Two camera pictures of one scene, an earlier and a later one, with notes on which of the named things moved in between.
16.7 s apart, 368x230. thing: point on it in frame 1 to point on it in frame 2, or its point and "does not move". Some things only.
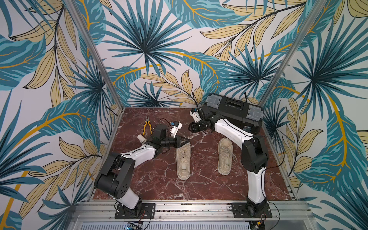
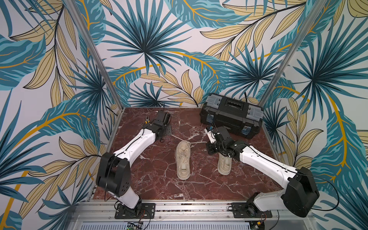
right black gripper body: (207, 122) to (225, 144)
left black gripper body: (168, 142) to (166, 131)
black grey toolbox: (242, 114) does not move
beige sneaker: (183, 160) does not move
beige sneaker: (225, 154) does not move
